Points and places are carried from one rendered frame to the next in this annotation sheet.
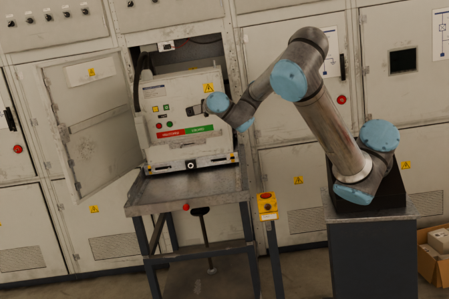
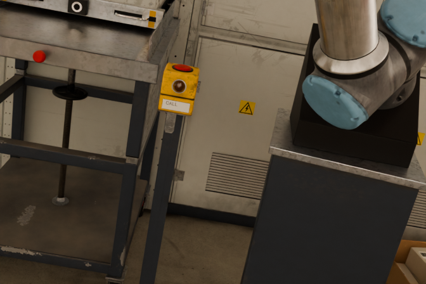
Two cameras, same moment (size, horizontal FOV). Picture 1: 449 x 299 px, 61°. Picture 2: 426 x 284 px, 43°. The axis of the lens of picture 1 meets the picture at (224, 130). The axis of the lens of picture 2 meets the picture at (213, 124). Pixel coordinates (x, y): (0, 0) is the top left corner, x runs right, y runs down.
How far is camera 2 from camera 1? 0.47 m
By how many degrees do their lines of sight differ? 7
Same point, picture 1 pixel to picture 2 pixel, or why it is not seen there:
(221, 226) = (101, 143)
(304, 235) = (226, 198)
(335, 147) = not seen: outside the picture
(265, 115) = not seen: outside the picture
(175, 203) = (23, 45)
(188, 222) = (49, 119)
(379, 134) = (414, 14)
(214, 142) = not seen: outside the picture
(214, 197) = (95, 58)
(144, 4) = not seen: outside the picture
